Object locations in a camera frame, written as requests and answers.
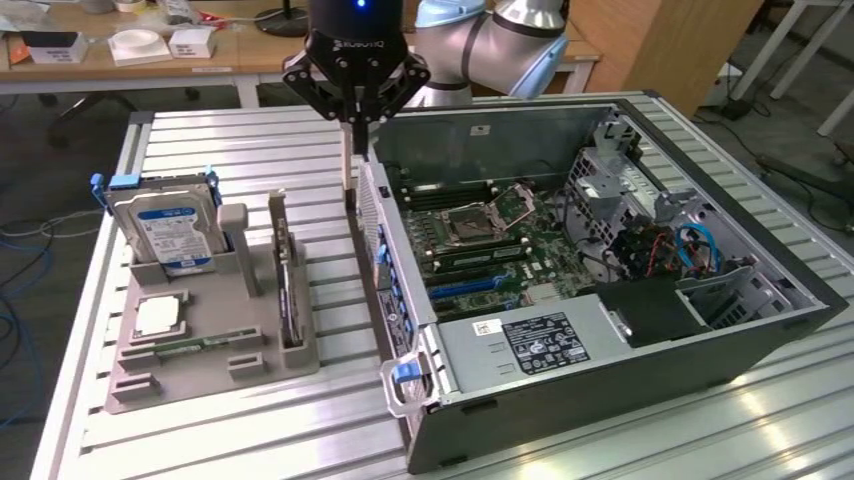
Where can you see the metal socket cover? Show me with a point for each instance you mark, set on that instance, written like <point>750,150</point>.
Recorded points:
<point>517,205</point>

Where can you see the grey power supply unit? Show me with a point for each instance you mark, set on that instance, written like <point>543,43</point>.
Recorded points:
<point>481,360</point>

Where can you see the black and white box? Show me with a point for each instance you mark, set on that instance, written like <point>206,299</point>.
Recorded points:
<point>54,47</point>

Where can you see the white table frame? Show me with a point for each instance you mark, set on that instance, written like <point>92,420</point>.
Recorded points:
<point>782,85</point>

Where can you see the open black PC case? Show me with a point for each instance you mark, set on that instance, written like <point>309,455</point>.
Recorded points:
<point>601,400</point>

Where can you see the dark installed RAM stick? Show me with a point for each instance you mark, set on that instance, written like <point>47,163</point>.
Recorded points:
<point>481,255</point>

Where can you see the silver CPU chip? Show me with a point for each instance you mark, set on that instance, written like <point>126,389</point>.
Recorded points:
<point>159,319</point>

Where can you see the blue expansion slot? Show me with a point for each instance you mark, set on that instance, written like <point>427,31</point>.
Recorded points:
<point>467,286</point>

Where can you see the black floor stand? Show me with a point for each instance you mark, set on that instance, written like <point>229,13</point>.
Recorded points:
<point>814,175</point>

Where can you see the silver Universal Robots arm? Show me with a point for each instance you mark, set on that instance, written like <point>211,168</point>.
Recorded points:
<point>467,45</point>

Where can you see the wooden cabinet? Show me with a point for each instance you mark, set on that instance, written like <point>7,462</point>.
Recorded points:
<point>668,50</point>

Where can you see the green motherboard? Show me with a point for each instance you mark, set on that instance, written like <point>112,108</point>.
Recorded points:
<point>541,260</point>

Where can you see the white labelled box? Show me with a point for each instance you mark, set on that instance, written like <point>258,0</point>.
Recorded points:
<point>193,44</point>

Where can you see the green RAM stick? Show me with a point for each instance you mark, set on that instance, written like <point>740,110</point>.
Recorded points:
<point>201,345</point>

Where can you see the CPU socket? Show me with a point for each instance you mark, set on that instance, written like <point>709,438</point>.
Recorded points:
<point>470,222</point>

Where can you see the white round tape holder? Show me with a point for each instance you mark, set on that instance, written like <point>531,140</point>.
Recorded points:
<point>139,47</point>

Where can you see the grey cup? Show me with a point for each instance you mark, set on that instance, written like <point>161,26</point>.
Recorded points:
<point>99,5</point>

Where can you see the wooden desk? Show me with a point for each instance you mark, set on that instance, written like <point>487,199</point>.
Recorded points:
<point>267,55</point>

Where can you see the grey plastic parts rack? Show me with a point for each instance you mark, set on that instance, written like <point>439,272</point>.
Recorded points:
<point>221,370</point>

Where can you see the small orange box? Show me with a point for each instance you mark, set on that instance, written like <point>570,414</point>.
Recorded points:
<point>20,55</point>

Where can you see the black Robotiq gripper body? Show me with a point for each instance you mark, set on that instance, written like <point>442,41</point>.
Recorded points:
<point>357,55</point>

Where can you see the hard disk with blue caddy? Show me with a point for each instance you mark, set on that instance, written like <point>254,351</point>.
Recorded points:
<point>167,235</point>

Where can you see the graphics card with metal bracket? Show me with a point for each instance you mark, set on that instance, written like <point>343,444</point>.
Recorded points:
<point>287,280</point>

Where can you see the black chair base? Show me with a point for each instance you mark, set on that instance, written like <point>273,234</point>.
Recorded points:
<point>87,105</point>

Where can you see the metal disk bay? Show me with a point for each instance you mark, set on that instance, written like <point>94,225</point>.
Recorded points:
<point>601,200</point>

